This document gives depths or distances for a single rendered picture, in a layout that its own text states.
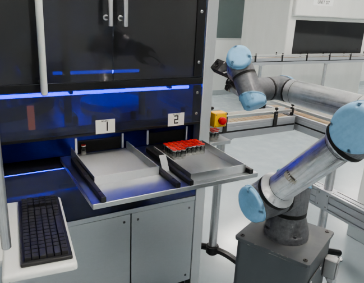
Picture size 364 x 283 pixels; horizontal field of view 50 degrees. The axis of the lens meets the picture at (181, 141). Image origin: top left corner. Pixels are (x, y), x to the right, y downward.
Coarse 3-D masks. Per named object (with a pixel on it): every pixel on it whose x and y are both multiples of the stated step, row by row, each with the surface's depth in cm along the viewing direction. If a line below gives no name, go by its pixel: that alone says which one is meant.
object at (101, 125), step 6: (96, 120) 164; (102, 120) 165; (108, 120) 166; (114, 120) 168; (96, 126) 164; (102, 126) 166; (108, 126) 167; (114, 126) 168; (96, 132) 165; (102, 132) 166; (108, 132) 168; (114, 132) 169
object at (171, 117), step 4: (184, 112) 184; (168, 116) 180; (172, 116) 181; (180, 116) 183; (168, 120) 181; (172, 120) 182; (176, 120) 183; (180, 120) 184; (168, 124) 181; (172, 124) 182; (176, 124) 183; (180, 124) 184
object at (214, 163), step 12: (192, 156) 177; (204, 156) 177; (216, 156) 178; (228, 156) 171; (180, 168) 156; (192, 168) 163; (204, 168) 163; (216, 168) 164; (228, 168) 157; (240, 168) 160
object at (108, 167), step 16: (128, 144) 180; (80, 160) 158; (96, 160) 167; (112, 160) 167; (128, 160) 168; (144, 160) 166; (96, 176) 143; (112, 176) 146; (128, 176) 149; (144, 176) 153
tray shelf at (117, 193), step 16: (160, 144) 191; (64, 160) 165; (80, 176) 150; (160, 176) 154; (224, 176) 157; (240, 176) 158; (256, 176) 163; (112, 192) 139; (128, 192) 140; (144, 192) 140; (160, 192) 141; (176, 192) 145; (96, 208) 131
